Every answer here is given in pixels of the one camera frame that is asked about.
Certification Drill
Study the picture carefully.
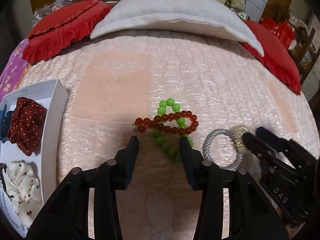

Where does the red ruffled cushion right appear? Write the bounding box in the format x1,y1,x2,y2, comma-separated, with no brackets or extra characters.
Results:
241,20,302,95

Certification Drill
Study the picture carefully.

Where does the clear plastic bag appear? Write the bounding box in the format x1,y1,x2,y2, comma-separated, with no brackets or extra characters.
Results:
33,0,69,24

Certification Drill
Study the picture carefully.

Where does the white tray box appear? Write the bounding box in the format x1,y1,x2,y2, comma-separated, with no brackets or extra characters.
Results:
0,78,70,238

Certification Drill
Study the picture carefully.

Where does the dark red dotted scrunchie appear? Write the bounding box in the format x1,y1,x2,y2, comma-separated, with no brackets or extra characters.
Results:
8,97,47,156

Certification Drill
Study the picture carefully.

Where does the green bead bracelet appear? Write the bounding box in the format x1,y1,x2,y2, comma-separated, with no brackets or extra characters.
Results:
152,97,194,162

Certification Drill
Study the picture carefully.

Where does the red shopping bag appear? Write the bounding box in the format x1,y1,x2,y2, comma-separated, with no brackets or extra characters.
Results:
261,17,295,49

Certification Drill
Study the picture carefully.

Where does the cream dotted scrunchie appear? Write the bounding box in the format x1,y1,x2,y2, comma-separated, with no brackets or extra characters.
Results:
4,160,43,229

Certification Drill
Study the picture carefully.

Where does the orange-red small bead bracelet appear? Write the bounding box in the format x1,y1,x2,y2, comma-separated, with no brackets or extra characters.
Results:
132,110,200,135

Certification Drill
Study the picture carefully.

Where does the white pillow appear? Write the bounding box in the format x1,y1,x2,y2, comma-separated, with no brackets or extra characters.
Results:
90,0,264,56

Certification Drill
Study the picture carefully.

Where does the red ruffled cushion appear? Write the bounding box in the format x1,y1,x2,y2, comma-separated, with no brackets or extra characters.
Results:
241,20,302,95
22,0,112,63

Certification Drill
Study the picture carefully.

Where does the wooden chair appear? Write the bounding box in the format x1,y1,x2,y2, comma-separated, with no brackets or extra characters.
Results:
289,15,318,86

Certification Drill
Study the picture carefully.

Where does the blue hair claw clip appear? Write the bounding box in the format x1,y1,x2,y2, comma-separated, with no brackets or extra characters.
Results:
0,104,14,143

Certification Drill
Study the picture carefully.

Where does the red ruffled cushion left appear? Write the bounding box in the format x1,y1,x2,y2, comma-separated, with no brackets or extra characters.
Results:
22,0,112,63

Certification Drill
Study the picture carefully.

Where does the grey braided hair tie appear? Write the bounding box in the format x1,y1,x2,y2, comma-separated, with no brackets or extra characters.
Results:
202,128,245,172

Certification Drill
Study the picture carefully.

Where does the purple floral sheet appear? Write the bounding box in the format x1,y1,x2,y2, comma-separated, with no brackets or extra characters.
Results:
0,38,31,100

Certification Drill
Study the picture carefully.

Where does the pink bedspread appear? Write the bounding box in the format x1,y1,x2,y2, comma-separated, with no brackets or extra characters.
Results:
20,30,319,239

